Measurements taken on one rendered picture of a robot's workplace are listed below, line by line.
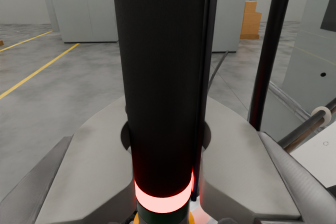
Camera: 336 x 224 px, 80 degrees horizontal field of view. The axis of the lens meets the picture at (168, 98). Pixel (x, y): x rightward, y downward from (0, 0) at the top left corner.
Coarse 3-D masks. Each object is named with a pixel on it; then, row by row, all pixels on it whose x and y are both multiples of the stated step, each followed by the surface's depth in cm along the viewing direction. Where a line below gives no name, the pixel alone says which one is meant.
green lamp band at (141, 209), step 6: (138, 204) 12; (186, 204) 11; (138, 210) 12; (144, 210) 11; (180, 210) 11; (186, 210) 12; (144, 216) 11; (150, 216) 11; (156, 216) 11; (162, 216) 11; (168, 216) 11; (174, 216) 11; (180, 216) 11; (150, 222) 11; (156, 222) 11; (162, 222) 11; (168, 222) 11; (174, 222) 11
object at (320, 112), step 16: (272, 0) 12; (272, 16) 13; (272, 32) 13; (272, 48) 13; (272, 64) 14; (256, 80) 15; (256, 96) 15; (256, 112) 16; (320, 112) 30; (256, 128) 17; (304, 128) 27; (288, 144) 24
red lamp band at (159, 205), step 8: (136, 192) 11; (184, 192) 11; (144, 200) 11; (152, 200) 10; (160, 200) 10; (168, 200) 10; (176, 200) 10; (184, 200) 11; (152, 208) 11; (160, 208) 11; (168, 208) 11; (176, 208) 11
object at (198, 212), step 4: (196, 208) 18; (200, 208) 18; (192, 212) 17; (196, 212) 17; (200, 212) 17; (204, 212) 17; (196, 216) 17; (200, 216) 17; (204, 216) 17; (208, 216) 17; (196, 220) 17; (200, 220) 17; (204, 220) 17
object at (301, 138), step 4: (332, 108) 33; (332, 112) 33; (320, 120) 30; (316, 124) 29; (320, 124) 30; (308, 128) 28; (312, 128) 29; (316, 128) 30; (304, 132) 28; (308, 132) 28; (300, 136) 27; (304, 136) 27; (296, 140) 26; (300, 140) 27; (292, 144) 26; (296, 144) 26; (284, 148) 25; (288, 148) 25; (292, 148) 25; (288, 152) 25
